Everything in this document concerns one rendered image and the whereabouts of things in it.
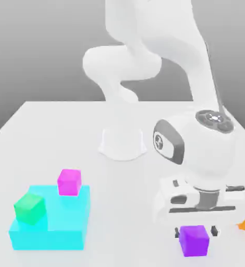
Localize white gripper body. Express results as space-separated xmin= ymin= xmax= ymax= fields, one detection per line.
xmin=164 ymin=205 xmax=238 ymax=227

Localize small purple cube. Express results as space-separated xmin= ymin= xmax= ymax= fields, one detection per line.
xmin=178 ymin=224 xmax=211 ymax=258

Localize small magenta cube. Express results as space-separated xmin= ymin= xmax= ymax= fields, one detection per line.
xmin=57 ymin=168 xmax=82 ymax=197

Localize small green cube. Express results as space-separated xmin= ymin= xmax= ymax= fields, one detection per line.
xmin=13 ymin=192 xmax=46 ymax=226

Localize large cyan box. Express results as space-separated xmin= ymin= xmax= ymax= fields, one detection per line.
xmin=8 ymin=184 xmax=91 ymax=251

